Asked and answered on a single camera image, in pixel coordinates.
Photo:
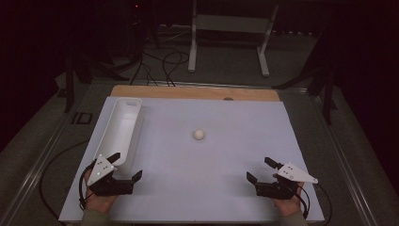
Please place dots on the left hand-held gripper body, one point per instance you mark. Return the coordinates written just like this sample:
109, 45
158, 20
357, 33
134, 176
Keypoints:
108, 186

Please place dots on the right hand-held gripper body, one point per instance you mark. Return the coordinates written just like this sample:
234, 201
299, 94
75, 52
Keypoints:
276, 190

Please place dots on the person's left hand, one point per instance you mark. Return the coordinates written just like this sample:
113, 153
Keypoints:
98, 203

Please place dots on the white metal stand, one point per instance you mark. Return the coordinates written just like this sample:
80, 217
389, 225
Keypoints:
229, 23

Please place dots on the aluminium floor rail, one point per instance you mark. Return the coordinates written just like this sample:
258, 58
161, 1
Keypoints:
37, 163
348, 163

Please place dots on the wooden table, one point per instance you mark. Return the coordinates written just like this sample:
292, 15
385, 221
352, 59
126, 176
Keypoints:
188, 92

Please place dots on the black metal stand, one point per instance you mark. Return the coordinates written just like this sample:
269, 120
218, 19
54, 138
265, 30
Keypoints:
327, 94
70, 84

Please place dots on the white ball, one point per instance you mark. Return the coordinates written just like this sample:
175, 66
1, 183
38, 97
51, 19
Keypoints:
199, 134

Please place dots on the long white plastic bin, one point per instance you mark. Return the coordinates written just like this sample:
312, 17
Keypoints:
120, 132

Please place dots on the person's right hand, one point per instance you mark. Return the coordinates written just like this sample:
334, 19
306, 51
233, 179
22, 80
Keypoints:
290, 205

